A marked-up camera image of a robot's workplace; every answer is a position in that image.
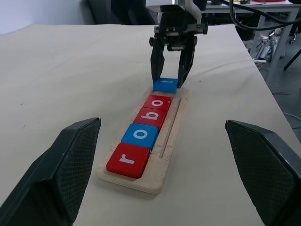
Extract black office chair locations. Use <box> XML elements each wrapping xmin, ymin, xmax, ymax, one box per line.
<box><xmin>88</xmin><ymin>0</ymin><xmax>161</xmax><ymax>25</ymax></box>

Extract black chair wheel base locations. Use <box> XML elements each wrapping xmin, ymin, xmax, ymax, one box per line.
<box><xmin>283</xmin><ymin>22</ymin><xmax>301</xmax><ymax>71</ymax></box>

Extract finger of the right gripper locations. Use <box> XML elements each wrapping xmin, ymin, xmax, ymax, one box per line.
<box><xmin>177</xmin><ymin>35</ymin><xmax>198</xmax><ymax>89</ymax></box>
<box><xmin>149</xmin><ymin>37</ymin><xmax>166</xmax><ymax>82</ymax></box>

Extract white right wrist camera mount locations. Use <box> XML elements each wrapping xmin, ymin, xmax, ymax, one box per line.
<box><xmin>147</xmin><ymin>0</ymin><xmax>202</xmax><ymax>24</ymax></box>

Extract grey white desk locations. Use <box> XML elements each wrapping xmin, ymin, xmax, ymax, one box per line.
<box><xmin>204</xmin><ymin>1</ymin><xmax>301</xmax><ymax>82</ymax></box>

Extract red letter o block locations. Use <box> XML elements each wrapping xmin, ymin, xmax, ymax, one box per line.
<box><xmin>142</xmin><ymin>94</ymin><xmax>173</xmax><ymax>112</ymax></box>

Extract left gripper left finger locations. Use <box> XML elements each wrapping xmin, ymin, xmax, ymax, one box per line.
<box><xmin>0</xmin><ymin>117</ymin><xmax>102</xmax><ymax>226</ymax></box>

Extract wooden letter tray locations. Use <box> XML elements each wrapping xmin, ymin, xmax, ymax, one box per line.
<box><xmin>97</xmin><ymin>88</ymin><xmax>190</xmax><ymax>195</ymax></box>

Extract plastic bags under desk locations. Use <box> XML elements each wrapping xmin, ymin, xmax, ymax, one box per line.
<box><xmin>253</xmin><ymin>28</ymin><xmax>283</xmax><ymax>63</ymax></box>

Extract red letter b block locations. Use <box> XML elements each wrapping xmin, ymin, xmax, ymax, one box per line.
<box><xmin>133</xmin><ymin>107</ymin><xmax>168</xmax><ymax>131</ymax></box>

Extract blue letter o block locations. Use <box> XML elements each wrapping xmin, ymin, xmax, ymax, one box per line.
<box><xmin>120</xmin><ymin>123</ymin><xmax>159</xmax><ymax>152</ymax></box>

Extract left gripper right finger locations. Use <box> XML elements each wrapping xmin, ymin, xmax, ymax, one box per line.
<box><xmin>224</xmin><ymin>119</ymin><xmax>301</xmax><ymax>226</ymax></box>

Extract blue letter t block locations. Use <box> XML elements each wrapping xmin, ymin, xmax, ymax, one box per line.
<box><xmin>152</xmin><ymin>77</ymin><xmax>178</xmax><ymax>93</ymax></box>

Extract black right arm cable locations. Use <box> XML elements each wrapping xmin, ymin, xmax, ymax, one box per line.
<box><xmin>229</xmin><ymin>0</ymin><xmax>301</xmax><ymax>32</ymax></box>

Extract red letter r block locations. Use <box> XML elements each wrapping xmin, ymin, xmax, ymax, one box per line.
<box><xmin>105</xmin><ymin>143</ymin><xmax>151</xmax><ymax>180</ymax></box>

